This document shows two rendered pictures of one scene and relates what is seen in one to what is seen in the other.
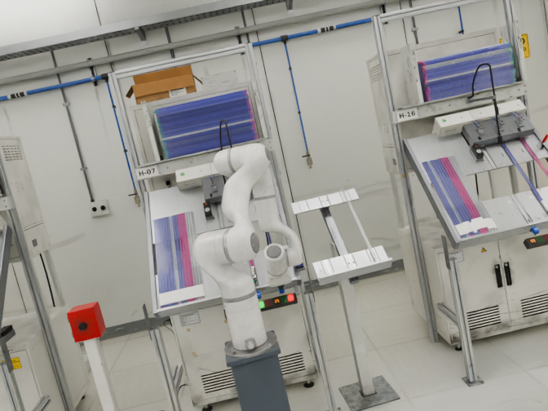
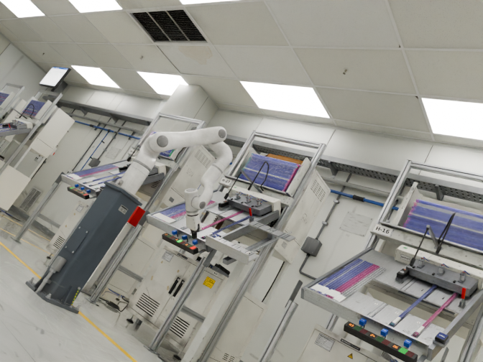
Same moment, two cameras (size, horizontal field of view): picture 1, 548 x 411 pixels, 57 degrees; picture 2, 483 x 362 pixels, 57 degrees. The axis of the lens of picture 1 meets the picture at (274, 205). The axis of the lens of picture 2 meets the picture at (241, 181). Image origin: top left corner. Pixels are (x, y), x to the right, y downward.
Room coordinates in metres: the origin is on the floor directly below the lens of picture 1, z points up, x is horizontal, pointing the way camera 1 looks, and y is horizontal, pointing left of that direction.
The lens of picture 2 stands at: (0.26, -2.12, 0.41)
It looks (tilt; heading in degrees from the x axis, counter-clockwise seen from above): 15 degrees up; 46
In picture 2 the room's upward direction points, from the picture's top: 31 degrees clockwise
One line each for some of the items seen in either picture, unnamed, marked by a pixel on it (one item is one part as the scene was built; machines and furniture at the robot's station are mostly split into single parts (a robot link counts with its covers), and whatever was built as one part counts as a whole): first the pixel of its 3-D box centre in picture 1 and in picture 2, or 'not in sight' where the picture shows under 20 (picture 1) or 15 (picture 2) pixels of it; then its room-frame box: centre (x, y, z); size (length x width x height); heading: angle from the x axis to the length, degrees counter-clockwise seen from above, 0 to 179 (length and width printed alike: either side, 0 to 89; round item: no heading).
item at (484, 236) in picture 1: (486, 224); (383, 355); (2.78, -1.15, 0.65); 1.01 x 0.73 x 1.29; 2
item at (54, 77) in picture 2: not in sight; (56, 80); (2.57, 5.01, 2.10); 0.58 x 0.14 x 0.41; 92
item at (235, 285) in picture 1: (223, 263); (150, 151); (1.71, 0.21, 1.00); 0.19 x 0.12 x 0.24; 68
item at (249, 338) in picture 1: (245, 320); (132, 179); (1.69, 0.18, 0.79); 0.19 x 0.19 x 0.18
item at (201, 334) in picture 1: (245, 328); (195, 311); (2.91, 0.32, 0.31); 0.70 x 0.65 x 0.62; 92
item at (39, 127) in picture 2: not in sight; (17, 144); (2.72, 5.02, 0.95); 1.36 x 0.82 x 1.90; 2
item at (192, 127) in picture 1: (206, 124); (270, 174); (2.79, 0.26, 1.52); 0.51 x 0.13 x 0.27; 92
